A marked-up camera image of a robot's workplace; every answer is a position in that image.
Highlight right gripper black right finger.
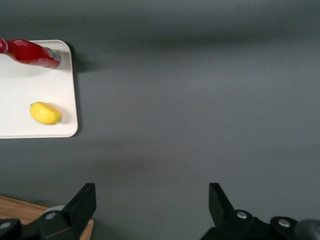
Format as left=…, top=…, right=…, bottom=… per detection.
left=199, top=182, right=271, bottom=240

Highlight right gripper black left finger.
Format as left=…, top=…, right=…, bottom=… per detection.
left=37, top=182, right=97, bottom=240

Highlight red coke bottle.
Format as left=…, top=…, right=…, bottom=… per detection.
left=0, top=37, right=62, bottom=70

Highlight cream plastic tray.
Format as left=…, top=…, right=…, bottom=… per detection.
left=0, top=39, right=79, bottom=139

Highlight wooden drawer cabinet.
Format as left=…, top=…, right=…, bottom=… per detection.
left=0, top=194, right=95, bottom=240

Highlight yellow toy lemon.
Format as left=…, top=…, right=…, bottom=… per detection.
left=29, top=101, right=63, bottom=125

